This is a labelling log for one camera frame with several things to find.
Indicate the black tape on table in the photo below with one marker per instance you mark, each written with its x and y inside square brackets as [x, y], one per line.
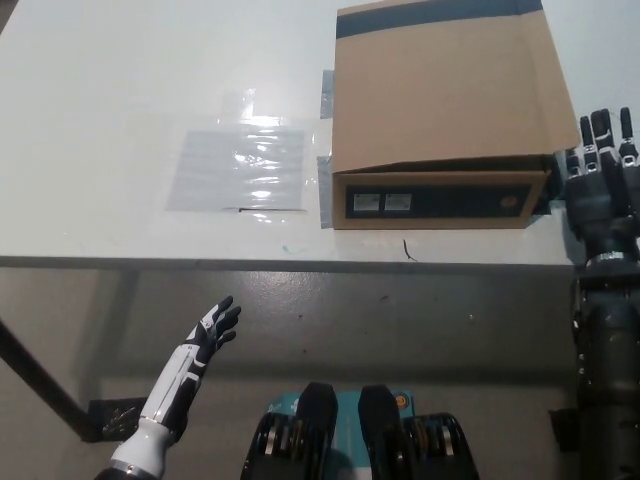
[552, 190]

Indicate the black floor tape patch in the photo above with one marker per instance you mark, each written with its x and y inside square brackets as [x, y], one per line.
[115, 415]
[562, 425]

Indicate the brown cardboard storage box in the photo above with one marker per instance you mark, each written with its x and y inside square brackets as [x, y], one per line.
[435, 100]

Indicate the clear plastic sleeve with paper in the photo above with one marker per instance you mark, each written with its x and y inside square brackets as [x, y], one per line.
[235, 170]

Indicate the long grey tape strip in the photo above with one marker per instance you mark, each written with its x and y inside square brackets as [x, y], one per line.
[325, 192]

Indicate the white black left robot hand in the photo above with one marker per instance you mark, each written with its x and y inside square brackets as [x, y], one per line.
[205, 345]

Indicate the short grey tape strip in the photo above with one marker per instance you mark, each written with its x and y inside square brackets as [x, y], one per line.
[326, 95]

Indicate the black table leg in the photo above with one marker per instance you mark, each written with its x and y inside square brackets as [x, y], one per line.
[40, 375]

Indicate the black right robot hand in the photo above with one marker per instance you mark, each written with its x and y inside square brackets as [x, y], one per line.
[600, 200]

